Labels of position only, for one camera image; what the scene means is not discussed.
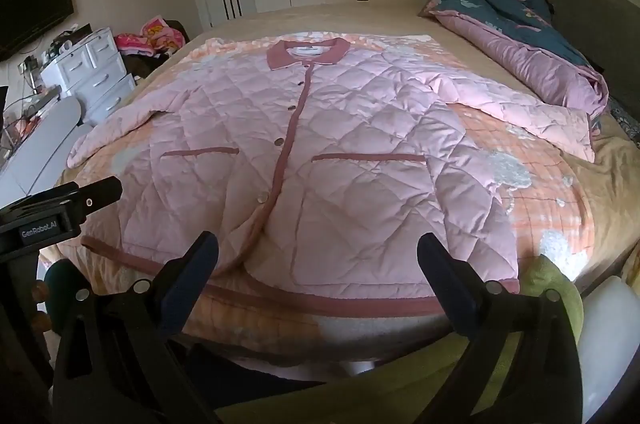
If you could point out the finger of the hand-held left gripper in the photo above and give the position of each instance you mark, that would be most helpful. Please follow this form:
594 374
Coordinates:
97 196

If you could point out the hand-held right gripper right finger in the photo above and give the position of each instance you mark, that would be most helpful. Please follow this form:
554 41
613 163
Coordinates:
445 279

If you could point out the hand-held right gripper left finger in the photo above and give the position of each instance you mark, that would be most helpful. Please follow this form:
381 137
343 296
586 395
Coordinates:
192 274

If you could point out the pink quilted jacket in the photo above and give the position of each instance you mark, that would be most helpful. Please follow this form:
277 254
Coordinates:
360 143

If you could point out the person's left hand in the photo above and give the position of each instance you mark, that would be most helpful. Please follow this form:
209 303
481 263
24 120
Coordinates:
38 299

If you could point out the grey oval panel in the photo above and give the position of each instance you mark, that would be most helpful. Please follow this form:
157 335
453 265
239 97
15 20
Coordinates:
35 174
55 118

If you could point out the orange plaid bear blanket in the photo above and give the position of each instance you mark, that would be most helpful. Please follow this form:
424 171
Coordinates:
540 204

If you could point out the white drawer cabinet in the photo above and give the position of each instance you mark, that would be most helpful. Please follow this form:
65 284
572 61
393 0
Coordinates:
95 73

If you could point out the pink and yellow bag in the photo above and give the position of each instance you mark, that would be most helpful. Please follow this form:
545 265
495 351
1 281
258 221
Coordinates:
155 36

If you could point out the white plastic object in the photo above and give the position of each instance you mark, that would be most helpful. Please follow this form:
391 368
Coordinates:
610 329

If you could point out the pink and teal floral duvet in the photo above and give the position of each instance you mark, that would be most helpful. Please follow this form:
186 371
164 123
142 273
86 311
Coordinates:
525 58

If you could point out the dark patterned pillow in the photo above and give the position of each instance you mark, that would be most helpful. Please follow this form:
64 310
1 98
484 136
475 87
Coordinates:
622 113

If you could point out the bed with beige sheet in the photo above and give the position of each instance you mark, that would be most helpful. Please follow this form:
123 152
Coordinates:
350 18

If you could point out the black wall television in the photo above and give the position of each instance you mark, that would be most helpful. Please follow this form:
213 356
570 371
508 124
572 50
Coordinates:
30 13

